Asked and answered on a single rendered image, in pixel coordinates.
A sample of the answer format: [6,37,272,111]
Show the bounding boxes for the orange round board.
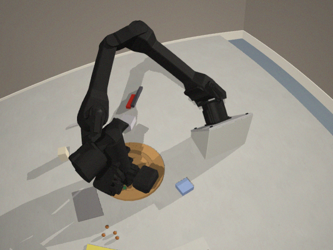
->
[112,142,164,201]

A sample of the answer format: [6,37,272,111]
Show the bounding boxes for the light blue block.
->
[175,178,194,196]

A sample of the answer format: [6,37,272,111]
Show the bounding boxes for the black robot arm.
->
[69,20,232,196]

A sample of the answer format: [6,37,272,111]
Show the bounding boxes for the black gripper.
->
[106,146,159,194]

